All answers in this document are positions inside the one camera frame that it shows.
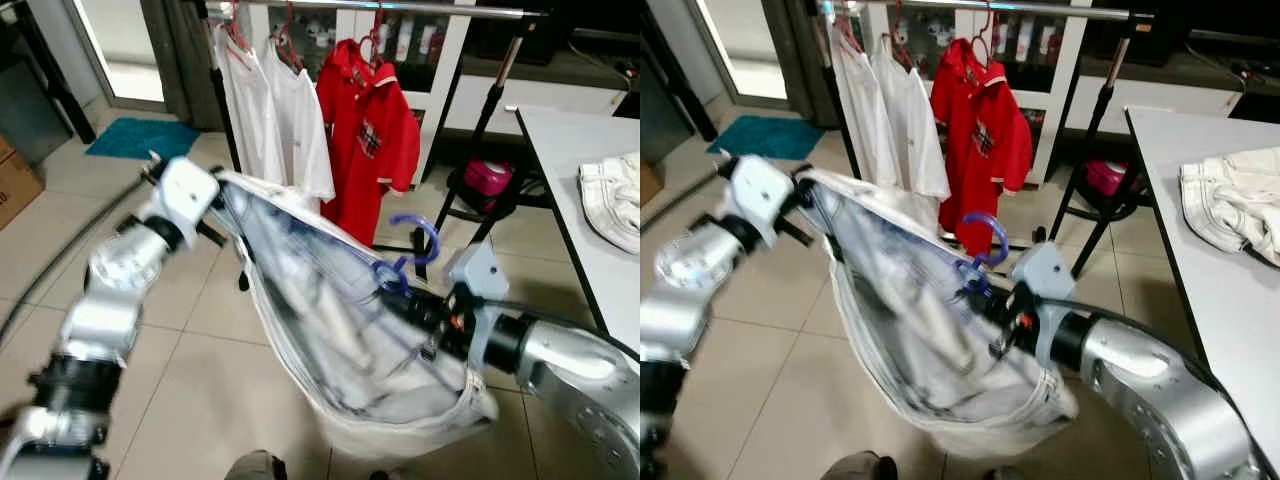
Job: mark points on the purple plastic clothes hanger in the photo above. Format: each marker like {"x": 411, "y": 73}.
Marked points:
{"x": 1006, "y": 243}
{"x": 437, "y": 240}

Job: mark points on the thin white garment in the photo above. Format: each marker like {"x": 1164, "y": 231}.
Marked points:
{"x": 920, "y": 340}
{"x": 330, "y": 340}

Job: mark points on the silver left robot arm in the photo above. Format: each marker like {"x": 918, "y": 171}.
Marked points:
{"x": 685, "y": 280}
{"x": 105, "y": 300}

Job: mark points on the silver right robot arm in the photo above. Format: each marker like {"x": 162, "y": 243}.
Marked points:
{"x": 570, "y": 375}
{"x": 1150, "y": 390}

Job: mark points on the red clothes hanger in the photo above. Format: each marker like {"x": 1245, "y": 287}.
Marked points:
{"x": 848, "y": 30}
{"x": 900, "y": 45}
{"x": 372, "y": 40}
{"x": 985, "y": 40}
{"x": 236, "y": 30}
{"x": 288, "y": 45}

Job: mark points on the teal floor mat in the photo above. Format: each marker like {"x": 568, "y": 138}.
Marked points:
{"x": 145, "y": 138}
{"x": 770, "y": 138}

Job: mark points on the white t-shirt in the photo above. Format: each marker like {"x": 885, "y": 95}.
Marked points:
{"x": 245, "y": 110}
{"x": 915, "y": 130}
{"x": 300, "y": 130}
{"x": 860, "y": 110}

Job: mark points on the grey curtain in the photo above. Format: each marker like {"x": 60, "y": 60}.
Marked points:
{"x": 185, "y": 60}
{"x": 815, "y": 60}

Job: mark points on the pink case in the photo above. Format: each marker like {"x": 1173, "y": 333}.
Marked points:
{"x": 1110, "y": 178}
{"x": 488, "y": 178}

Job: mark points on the red polo with plaid pocket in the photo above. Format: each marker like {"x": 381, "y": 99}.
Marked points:
{"x": 985, "y": 140}
{"x": 370, "y": 140}

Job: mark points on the large brown cardboard box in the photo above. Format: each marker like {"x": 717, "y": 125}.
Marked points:
{"x": 18, "y": 185}
{"x": 650, "y": 185}

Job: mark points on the glass balcony door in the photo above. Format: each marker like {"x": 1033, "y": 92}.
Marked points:
{"x": 745, "y": 50}
{"x": 120, "y": 50}

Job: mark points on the grey metal case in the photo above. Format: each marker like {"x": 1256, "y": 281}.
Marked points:
{"x": 25, "y": 110}
{"x": 655, "y": 110}

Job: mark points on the black desk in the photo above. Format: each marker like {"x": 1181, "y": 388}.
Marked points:
{"x": 52, "y": 62}
{"x": 680, "y": 75}

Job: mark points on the white jeans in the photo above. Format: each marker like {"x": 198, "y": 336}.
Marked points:
{"x": 612, "y": 200}
{"x": 1235, "y": 200}

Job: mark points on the white glass door cabinet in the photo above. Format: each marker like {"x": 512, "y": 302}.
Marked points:
{"x": 1070, "y": 60}
{"x": 450, "y": 60}

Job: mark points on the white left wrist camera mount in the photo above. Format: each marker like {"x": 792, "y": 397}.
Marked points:
{"x": 185, "y": 190}
{"x": 760, "y": 190}

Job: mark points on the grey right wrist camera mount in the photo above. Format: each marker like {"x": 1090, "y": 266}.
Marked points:
{"x": 478, "y": 270}
{"x": 1045, "y": 272}

